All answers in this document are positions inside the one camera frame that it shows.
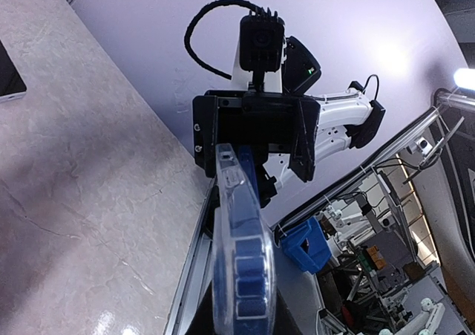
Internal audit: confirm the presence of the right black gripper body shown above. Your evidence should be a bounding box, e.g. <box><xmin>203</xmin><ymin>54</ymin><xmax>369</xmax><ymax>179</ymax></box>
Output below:
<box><xmin>207</xmin><ymin>36</ymin><xmax>321</xmax><ymax>155</ymax></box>

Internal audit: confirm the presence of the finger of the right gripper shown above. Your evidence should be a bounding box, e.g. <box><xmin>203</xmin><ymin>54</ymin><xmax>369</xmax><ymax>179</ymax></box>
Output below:
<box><xmin>289</xmin><ymin>99</ymin><xmax>319</xmax><ymax>183</ymax></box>
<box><xmin>192</xmin><ymin>94</ymin><xmax>217</xmax><ymax>178</ymax></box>

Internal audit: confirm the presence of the clear phone case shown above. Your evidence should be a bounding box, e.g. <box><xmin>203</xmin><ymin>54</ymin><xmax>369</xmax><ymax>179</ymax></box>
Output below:
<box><xmin>210</xmin><ymin>143</ymin><xmax>278</xmax><ymax>335</ymax></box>

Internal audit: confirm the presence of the large black phone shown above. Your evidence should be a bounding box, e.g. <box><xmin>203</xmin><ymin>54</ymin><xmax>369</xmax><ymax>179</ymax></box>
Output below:
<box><xmin>0</xmin><ymin>43</ymin><xmax>27</xmax><ymax>103</ymax></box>

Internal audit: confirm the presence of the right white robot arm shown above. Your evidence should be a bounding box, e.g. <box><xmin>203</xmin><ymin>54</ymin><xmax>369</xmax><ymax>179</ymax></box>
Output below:
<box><xmin>192</xmin><ymin>36</ymin><xmax>385</xmax><ymax>207</ymax></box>

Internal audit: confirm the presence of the blue plastic bin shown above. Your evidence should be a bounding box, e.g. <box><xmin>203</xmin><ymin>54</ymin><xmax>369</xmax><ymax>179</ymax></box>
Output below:
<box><xmin>281</xmin><ymin>218</ymin><xmax>332</xmax><ymax>274</ymax></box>

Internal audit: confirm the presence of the ceiling light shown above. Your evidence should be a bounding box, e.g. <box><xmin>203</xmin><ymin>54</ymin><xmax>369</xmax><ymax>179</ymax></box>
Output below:
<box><xmin>453</xmin><ymin>68</ymin><xmax>475</xmax><ymax>91</ymax></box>

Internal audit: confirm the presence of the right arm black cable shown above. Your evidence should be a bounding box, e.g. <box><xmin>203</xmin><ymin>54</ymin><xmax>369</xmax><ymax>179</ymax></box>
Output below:
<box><xmin>183</xmin><ymin>0</ymin><xmax>257</xmax><ymax>79</ymax></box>

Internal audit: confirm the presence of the right side aluminium rail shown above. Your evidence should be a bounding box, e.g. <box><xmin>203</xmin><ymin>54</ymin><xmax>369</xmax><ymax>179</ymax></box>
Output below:
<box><xmin>164</xmin><ymin>186</ymin><xmax>219</xmax><ymax>334</ymax></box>

